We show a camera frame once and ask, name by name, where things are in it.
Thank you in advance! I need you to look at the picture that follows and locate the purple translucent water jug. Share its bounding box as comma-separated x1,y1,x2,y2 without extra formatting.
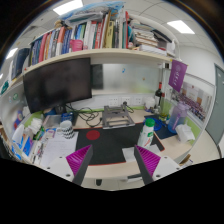
167,101,190,134

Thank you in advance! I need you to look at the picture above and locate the grey metal laptop stand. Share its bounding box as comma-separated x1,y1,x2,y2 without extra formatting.
101,103,136,130

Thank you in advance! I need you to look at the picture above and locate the purple hanging banner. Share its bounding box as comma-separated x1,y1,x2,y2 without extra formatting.
168,59,188,93

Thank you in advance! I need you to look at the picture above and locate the clear plastic box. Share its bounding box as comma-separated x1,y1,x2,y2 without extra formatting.
43,114,63,129

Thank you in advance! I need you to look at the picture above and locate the white bottle with green cap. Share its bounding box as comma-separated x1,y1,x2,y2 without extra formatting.
137,118,156,150

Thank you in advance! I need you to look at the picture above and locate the dark wine bottle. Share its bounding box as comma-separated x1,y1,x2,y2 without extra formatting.
154,81,164,109

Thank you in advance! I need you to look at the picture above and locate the flat round red coaster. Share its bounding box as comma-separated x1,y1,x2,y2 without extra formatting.
85,129,101,141

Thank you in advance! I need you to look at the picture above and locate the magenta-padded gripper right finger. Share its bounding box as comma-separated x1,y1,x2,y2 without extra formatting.
133,144,183,186

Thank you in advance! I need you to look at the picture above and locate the stack of white tissues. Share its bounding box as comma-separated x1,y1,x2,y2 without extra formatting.
28,117,44,135

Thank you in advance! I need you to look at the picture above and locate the small blue box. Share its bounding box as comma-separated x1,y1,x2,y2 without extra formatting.
60,112,75,123

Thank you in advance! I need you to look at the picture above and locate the crumpled white tissue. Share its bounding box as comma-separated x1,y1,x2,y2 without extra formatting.
175,123,196,144

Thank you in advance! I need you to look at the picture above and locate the coiled blue cable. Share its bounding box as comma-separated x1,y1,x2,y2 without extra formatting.
143,116,164,132

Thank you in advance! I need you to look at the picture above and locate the black desk mat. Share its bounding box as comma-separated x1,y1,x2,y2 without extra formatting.
75,122,166,167

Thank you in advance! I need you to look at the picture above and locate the white wall outlet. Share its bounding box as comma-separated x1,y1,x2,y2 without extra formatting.
133,96,144,106
120,96,132,106
107,96,120,108

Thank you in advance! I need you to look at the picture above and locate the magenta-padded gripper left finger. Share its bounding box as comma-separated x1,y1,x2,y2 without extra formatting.
44,144,94,187

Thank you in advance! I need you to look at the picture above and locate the black computer monitor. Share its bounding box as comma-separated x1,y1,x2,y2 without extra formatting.
22,57,93,115

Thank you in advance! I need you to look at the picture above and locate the white jar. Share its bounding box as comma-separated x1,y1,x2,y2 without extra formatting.
144,96,157,109

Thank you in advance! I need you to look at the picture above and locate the grey door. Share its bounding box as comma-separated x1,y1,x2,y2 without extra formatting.
204,63,224,148

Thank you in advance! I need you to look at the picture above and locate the photo poster board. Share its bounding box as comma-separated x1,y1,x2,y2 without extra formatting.
171,81,213,123

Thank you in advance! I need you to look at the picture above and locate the shelf unit with books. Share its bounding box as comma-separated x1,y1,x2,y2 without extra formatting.
6,1,183,84

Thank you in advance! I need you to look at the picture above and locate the black cable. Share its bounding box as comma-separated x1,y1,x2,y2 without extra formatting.
66,103,103,128

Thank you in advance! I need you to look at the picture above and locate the white paper sheet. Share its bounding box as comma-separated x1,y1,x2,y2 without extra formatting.
39,130,80,168

